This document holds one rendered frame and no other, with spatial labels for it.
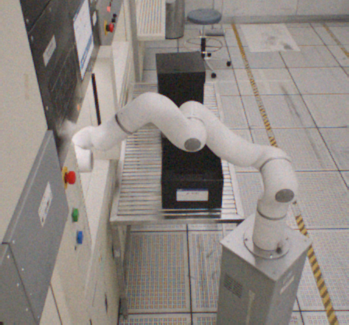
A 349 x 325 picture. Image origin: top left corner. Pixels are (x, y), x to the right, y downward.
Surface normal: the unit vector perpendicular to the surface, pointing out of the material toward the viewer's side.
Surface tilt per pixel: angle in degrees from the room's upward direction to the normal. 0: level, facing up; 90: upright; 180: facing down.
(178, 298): 0
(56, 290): 90
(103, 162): 0
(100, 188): 0
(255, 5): 90
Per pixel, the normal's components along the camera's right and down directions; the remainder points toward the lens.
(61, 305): 0.01, 0.59
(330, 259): -0.01, -0.81
